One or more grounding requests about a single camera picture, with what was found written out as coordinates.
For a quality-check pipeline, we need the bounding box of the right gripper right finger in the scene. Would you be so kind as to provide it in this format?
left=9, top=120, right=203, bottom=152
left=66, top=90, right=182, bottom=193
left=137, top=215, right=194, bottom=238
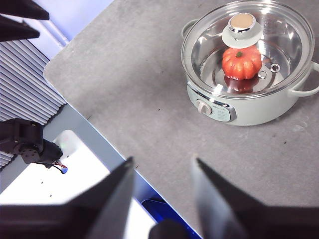
left=191, top=157, right=319, bottom=239

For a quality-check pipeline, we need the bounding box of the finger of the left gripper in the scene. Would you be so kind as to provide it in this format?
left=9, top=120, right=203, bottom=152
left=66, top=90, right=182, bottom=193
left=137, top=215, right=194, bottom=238
left=0, top=0, right=50, bottom=21
left=0, top=14, right=40, bottom=42

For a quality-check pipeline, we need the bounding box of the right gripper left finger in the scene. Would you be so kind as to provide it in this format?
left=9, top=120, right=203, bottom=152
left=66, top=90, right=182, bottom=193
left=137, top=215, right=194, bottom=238
left=0, top=156, right=136, bottom=239

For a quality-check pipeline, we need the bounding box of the orange toy pumpkin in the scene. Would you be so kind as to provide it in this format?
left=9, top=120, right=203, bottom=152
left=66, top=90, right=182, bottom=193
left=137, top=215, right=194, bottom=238
left=221, top=46, right=263, bottom=81

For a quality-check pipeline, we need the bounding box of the glass lid with green knob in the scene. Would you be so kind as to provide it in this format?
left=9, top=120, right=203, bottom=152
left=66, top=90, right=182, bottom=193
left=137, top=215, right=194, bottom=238
left=181, top=0, right=315, bottom=98

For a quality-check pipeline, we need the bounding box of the pale green electric pot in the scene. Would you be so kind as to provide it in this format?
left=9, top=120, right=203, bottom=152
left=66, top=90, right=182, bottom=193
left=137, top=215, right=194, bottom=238
left=181, top=0, right=319, bottom=126

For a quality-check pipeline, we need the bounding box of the grey ribbed panel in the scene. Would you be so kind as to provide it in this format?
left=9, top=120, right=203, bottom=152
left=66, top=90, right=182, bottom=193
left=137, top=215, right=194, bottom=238
left=0, top=39, right=67, bottom=170

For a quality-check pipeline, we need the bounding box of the dark blue box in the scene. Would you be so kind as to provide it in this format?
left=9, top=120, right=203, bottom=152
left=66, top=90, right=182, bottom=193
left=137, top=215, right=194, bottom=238
left=141, top=198, right=201, bottom=239

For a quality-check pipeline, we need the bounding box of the grey metal frame rail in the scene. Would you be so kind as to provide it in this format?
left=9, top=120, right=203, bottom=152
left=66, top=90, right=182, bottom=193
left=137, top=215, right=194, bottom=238
left=0, top=103, right=137, bottom=195

